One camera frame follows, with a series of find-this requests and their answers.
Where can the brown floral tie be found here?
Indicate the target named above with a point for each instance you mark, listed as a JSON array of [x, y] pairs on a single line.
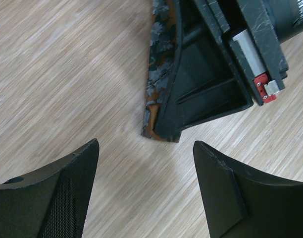
[[161, 58]]

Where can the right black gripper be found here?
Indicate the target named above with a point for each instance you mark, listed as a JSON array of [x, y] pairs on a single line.
[[213, 39]]

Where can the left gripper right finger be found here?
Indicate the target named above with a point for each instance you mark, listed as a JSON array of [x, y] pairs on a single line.
[[243, 202]]

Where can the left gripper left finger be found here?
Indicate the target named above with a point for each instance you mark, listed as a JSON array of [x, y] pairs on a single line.
[[52, 201]]

